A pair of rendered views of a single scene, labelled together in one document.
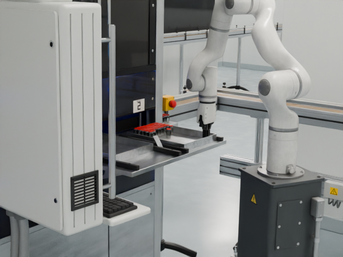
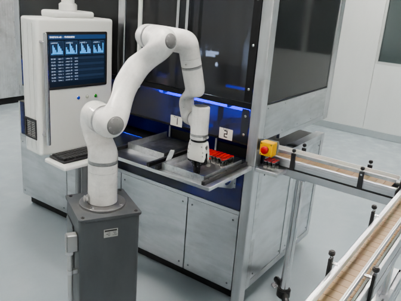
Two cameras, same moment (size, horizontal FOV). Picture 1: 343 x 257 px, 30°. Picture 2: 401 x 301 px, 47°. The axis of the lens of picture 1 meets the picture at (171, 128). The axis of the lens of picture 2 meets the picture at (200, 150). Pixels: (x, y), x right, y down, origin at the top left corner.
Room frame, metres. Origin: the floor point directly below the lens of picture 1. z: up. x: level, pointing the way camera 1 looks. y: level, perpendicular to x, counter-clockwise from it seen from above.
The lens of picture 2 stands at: (2.83, -2.24, 1.71)
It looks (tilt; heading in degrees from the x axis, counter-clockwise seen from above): 18 degrees down; 87
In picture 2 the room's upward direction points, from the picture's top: 4 degrees clockwise
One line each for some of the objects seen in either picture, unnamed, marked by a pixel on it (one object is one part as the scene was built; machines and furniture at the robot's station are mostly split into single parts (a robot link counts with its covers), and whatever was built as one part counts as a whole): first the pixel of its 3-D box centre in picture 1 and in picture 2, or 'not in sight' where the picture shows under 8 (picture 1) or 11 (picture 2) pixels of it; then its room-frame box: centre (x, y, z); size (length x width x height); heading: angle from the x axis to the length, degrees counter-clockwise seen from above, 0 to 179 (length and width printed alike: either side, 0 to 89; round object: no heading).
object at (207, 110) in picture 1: (206, 110); (198, 149); (2.92, -0.16, 1.03); 0.10 x 0.08 x 0.11; 143
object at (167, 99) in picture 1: (165, 102); (268, 148); (3.29, 0.03, 1.00); 0.08 x 0.07 x 0.07; 53
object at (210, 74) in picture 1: (207, 80); (199, 119); (2.91, -0.16, 1.17); 0.09 x 0.08 x 0.13; 126
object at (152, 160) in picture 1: (141, 147); (181, 159); (2.84, 0.14, 0.87); 0.70 x 0.48 x 0.02; 143
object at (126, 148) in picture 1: (104, 146); (165, 144); (2.75, 0.29, 0.90); 0.34 x 0.26 x 0.04; 53
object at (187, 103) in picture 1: (175, 105); (329, 169); (3.60, -0.02, 0.92); 0.69 x 0.16 x 0.16; 143
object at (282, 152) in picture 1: (282, 150); (102, 183); (2.52, -0.45, 0.95); 0.19 x 0.19 x 0.18
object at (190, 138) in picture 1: (171, 136); (202, 163); (2.95, 0.00, 0.90); 0.34 x 0.26 x 0.04; 53
